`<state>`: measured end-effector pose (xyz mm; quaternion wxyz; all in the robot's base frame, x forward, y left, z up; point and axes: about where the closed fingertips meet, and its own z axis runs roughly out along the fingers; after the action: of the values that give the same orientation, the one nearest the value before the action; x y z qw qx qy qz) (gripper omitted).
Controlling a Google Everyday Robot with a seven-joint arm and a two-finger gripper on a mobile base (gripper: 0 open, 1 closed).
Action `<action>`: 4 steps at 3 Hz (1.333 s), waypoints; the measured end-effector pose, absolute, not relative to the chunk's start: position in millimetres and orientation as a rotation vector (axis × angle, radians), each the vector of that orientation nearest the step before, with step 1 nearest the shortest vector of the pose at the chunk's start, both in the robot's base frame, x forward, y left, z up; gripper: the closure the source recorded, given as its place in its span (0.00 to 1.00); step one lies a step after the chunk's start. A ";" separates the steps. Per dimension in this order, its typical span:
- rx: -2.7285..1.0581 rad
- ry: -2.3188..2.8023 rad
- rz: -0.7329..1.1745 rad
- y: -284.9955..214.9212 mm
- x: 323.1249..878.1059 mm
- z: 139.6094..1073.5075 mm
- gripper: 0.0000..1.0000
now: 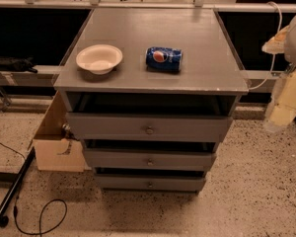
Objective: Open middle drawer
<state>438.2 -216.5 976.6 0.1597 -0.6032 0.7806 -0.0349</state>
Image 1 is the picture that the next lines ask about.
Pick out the grey drawer cabinet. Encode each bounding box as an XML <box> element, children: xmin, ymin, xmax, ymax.
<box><xmin>52</xmin><ymin>7</ymin><xmax>251</xmax><ymax>195</ymax></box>

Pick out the white cable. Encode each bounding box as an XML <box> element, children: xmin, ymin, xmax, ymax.
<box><xmin>248</xmin><ymin>1</ymin><xmax>283</xmax><ymax>91</ymax></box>

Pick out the grey top drawer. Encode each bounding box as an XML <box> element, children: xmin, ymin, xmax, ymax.
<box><xmin>66</xmin><ymin>113</ymin><xmax>232</xmax><ymax>142</ymax></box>

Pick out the grey drawer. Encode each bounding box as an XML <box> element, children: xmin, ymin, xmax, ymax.
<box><xmin>66</xmin><ymin>113</ymin><xmax>232</xmax><ymax>142</ymax></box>
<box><xmin>84</xmin><ymin>149</ymin><xmax>216</xmax><ymax>171</ymax></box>
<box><xmin>95</xmin><ymin>175</ymin><xmax>205</xmax><ymax>192</ymax></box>

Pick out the cardboard box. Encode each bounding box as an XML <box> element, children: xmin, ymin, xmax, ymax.
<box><xmin>33</xmin><ymin>92</ymin><xmax>87</xmax><ymax>172</ymax></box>

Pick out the black metal bar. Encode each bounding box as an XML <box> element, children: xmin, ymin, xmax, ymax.
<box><xmin>0</xmin><ymin>148</ymin><xmax>36</xmax><ymax>228</ymax></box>

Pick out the black cloth on rail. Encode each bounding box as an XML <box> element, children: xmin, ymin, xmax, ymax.
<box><xmin>0</xmin><ymin>56</ymin><xmax>37</xmax><ymax>73</ymax></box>

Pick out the blue pepsi can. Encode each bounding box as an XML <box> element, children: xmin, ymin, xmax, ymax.
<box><xmin>146</xmin><ymin>46</ymin><xmax>183</xmax><ymax>72</ymax></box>

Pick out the metal guard rail frame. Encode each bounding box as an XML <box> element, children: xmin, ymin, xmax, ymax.
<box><xmin>0</xmin><ymin>0</ymin><xmax>296</xmax><ymax>112</ymax></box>

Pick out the grey bottom drawer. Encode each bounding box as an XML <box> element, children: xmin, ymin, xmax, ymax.
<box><xmin>95</xmin><ymin>175</ymin><xmax>205</xmax><ymax>192</ymax></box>

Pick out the grey middle drawer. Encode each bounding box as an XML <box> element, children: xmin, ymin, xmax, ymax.
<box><xmin>84</xmin><ymin>149</ymin><xmax>216</xmax><ymax>171</ymax></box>

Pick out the white paper bowl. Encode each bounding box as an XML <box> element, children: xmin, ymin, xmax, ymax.
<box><xmin>76</xmin><ymin>44</ymin><xmax>123</xmax><ymax>75</ymax></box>

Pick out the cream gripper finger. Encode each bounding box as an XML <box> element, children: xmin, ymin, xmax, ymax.
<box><xmin>263</xmin><ymin>70</ymin><xmax>296</xmax><ymax>132</ymax></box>
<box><xmin>261</xmin><ymin>26</ymin><xmax>289</xmax><ymax>54</ymax></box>

